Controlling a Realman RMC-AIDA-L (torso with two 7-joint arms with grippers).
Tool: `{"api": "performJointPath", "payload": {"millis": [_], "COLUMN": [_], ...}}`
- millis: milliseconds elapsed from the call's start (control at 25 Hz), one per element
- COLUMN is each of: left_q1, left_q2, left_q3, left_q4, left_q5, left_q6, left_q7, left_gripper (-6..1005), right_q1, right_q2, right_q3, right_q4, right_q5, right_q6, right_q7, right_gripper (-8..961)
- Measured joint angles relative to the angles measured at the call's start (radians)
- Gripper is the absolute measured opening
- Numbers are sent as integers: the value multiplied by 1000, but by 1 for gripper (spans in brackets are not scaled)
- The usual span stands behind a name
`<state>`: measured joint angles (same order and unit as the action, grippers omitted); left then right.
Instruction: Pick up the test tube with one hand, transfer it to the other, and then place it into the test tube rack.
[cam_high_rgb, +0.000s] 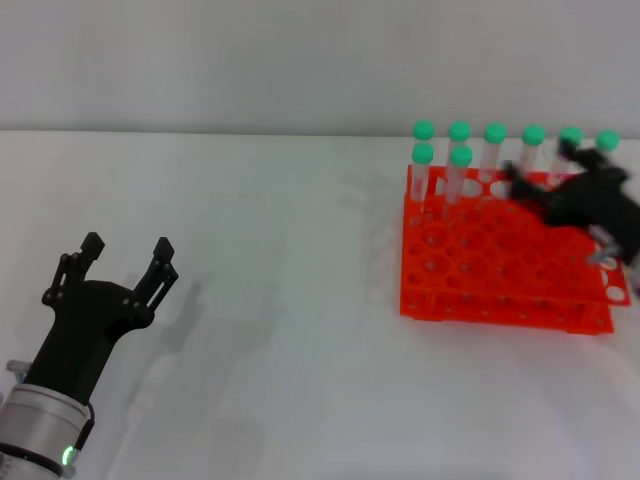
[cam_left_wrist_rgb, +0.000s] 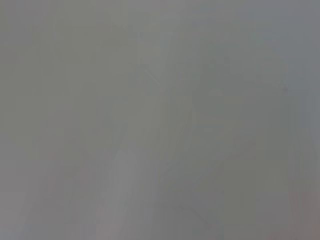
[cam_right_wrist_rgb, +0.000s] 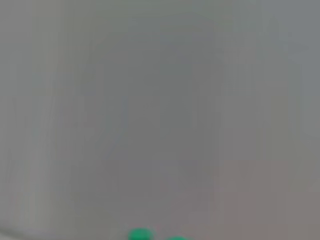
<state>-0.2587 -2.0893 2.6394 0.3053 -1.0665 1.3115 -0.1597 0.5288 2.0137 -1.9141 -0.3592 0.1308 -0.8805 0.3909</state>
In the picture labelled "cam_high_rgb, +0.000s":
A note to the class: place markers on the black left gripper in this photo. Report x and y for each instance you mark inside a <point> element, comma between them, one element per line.
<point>80,330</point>

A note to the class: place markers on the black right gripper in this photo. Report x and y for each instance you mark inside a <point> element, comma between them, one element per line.
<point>595,205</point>

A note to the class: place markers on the green capped test tube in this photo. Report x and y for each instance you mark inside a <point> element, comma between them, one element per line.
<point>422,152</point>
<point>571,134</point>
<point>460,155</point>
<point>459,131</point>
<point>608,140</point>
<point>424,130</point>
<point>495,132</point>
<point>533,134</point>

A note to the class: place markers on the orange test tube rack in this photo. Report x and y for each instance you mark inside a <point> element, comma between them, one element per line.
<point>490,260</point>

